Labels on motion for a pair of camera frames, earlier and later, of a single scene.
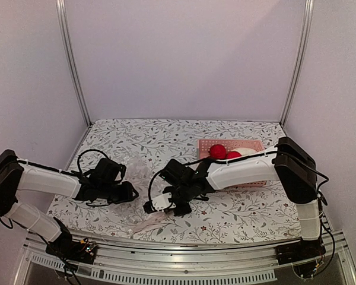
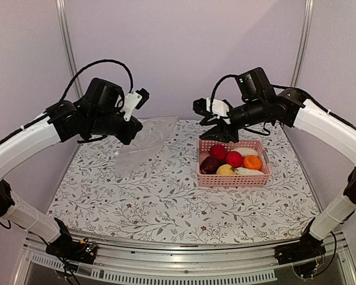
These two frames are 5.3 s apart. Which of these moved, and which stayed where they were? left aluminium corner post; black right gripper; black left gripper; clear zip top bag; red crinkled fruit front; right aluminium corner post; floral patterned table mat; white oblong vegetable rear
Moved: clear zip top bag; black right gripper; black left gripper
Stayed: right aluminium corner post; floral patterned table mat; red crinkled fruit front; white oblong vegetable rear; left aluminium corner post
